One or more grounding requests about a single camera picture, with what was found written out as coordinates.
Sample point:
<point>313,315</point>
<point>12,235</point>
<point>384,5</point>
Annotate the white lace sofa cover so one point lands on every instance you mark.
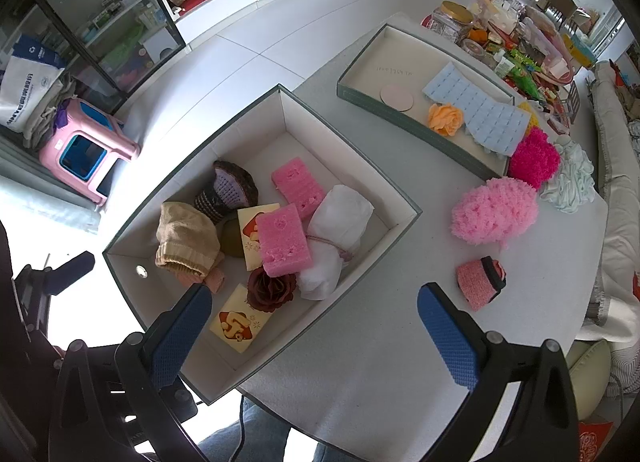
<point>617,192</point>

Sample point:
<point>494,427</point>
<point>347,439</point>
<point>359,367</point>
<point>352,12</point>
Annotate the brown purple crocheted mushroom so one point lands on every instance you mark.
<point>225,187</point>

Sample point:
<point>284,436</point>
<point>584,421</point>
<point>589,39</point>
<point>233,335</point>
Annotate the glass jar gold lid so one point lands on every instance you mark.
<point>452,20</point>

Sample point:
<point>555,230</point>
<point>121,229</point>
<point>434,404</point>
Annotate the white printed tote bag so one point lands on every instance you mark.
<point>30,82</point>

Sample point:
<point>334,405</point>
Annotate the salmon knitted roll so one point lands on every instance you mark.
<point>215,281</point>

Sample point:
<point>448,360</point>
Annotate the beige knitted hat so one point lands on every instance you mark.
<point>185,237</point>

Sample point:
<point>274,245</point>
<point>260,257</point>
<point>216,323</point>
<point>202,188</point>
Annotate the magenta fluffy mesh ball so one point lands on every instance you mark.
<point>535,157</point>

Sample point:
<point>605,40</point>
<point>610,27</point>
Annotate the light pink fluffy mesh ball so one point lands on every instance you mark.
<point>495,212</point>

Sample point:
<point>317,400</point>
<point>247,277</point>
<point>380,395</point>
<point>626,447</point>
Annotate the shallow grey-green box lid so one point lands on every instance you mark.
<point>370,72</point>

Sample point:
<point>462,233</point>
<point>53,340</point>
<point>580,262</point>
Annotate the pink plastic stool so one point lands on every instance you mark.
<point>85,152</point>

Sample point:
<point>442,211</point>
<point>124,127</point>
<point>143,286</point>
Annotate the yellow cartoon tissue pack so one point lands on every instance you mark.
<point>240,322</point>
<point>249,234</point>

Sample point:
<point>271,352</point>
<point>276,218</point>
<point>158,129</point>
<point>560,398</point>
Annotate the white cloth bundle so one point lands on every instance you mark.
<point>335,222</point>

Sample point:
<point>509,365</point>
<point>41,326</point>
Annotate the deep grey-green storage box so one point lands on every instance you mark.
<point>300,142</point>

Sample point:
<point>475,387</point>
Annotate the round beige pad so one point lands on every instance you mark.
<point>397,98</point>

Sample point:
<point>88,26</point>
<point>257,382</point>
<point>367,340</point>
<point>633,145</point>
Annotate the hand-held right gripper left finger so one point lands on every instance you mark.
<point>182,337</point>

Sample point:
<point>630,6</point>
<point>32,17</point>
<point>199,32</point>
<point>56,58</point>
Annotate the dark red fabric rose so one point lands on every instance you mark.
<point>270,289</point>

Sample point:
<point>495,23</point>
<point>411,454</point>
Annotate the cream leather sofa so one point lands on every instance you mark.
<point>590,377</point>

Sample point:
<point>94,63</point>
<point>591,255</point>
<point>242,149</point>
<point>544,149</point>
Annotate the orange fabric rose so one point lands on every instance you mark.
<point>445,120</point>

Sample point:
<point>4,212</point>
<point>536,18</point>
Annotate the pile of assorted small items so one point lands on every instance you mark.
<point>530,52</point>

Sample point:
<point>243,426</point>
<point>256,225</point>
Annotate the red printed bag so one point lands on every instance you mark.
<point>596,442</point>

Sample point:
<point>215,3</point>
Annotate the white mint fluffy mesh ball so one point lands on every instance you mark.
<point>567,177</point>

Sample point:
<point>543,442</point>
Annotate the pink knitted roll black band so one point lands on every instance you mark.
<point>475,284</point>

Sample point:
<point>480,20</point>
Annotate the black framed glass cabinet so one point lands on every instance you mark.
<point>115,7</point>

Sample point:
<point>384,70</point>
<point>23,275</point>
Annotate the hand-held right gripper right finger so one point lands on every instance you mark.
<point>447,342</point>

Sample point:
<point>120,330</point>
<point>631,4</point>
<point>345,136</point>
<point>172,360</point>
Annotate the pink sponge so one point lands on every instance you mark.
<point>282,239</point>
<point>295,182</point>

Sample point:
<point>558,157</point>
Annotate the light blue silicone mat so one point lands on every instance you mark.
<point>475,102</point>

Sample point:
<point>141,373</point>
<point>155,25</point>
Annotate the yellow fluffy mesh ball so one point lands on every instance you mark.
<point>528,115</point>

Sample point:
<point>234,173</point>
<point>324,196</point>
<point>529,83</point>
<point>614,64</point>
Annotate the grey striped cushion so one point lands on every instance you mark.
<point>624,367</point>

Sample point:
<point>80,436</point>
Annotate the beige dining chair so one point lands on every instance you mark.
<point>562,6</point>

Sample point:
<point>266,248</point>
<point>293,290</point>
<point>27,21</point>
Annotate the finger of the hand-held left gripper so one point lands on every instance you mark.
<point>70,264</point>

